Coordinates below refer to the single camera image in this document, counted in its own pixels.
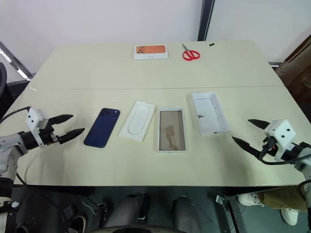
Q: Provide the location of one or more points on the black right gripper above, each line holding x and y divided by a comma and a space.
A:
268, 146

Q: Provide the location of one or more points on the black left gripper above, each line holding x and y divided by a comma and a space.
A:
48, 136

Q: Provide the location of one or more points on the dark blue smartphone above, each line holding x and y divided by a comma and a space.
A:
102, 128

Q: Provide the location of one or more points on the white box lid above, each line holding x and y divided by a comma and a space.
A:
210, 112

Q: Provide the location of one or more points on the white moulded insert tray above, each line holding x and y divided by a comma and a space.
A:
137, 121

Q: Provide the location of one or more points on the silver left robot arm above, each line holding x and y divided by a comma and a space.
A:
9, 145

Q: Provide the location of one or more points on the white box base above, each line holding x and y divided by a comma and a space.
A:
172, 129

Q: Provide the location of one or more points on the orange printed phone box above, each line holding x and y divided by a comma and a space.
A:
151, 51

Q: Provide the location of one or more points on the white sneaker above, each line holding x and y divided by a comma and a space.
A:
290, 216
249, 199

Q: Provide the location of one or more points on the olive trouser leg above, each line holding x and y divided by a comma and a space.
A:
281, 196

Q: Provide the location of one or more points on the black chair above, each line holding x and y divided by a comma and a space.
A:
2, 80

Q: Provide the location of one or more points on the brown wooden cabinet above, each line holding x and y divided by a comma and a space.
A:
297, 68

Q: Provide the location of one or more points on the black shoe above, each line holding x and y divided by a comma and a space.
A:
79, 223

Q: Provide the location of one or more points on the dark rounded grey shape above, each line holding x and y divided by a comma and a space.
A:
126, 211
185, 213

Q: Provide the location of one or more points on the dark curved rim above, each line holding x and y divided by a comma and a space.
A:
141, 229

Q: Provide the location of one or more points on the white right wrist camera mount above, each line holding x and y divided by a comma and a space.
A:
283, 133

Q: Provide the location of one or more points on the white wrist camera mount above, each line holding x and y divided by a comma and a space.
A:
35, 119
283, 133

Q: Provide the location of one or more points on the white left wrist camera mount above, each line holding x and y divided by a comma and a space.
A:
35, 119

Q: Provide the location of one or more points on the small black bracket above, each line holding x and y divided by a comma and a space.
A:
274, 63

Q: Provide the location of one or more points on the shiny metal frame bar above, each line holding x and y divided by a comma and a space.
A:
14, 60

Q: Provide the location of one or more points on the dark vertical wall post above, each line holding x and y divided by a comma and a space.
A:
206, 19

